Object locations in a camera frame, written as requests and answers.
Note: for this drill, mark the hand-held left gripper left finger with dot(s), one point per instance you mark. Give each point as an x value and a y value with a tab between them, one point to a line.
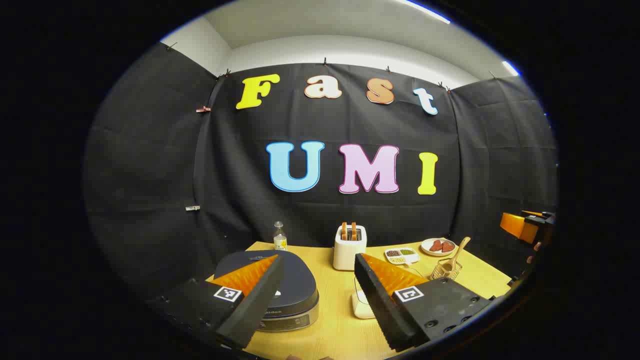
257	295

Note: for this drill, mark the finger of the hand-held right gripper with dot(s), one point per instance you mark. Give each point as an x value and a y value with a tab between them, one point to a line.
515	225

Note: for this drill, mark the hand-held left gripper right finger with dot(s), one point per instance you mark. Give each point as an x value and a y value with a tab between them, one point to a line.
377	300

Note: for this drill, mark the clear plastic rice container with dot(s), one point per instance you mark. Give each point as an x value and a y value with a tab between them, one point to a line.
362	305

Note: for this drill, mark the dark grey rice cooker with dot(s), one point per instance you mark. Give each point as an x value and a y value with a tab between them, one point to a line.
300	282

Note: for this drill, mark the wooden spoon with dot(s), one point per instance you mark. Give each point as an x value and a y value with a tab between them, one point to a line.
459	252

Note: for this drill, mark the white divided bean dish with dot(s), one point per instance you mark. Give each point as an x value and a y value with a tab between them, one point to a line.
401	256

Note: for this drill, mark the white toaster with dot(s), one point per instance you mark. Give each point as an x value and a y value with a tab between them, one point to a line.
349	255

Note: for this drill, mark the small clear glass bottle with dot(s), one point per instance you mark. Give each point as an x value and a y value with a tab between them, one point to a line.
280	240

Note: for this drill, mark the red meat piece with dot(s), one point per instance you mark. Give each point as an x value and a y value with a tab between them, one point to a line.
436	246
448	247

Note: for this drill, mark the white round plate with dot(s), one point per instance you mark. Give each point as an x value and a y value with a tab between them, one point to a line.
426	246

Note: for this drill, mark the bread slice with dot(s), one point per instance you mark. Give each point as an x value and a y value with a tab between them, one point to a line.
344	231
354	231

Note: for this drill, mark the copper cloth clip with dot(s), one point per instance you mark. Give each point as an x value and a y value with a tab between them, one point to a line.
203	109

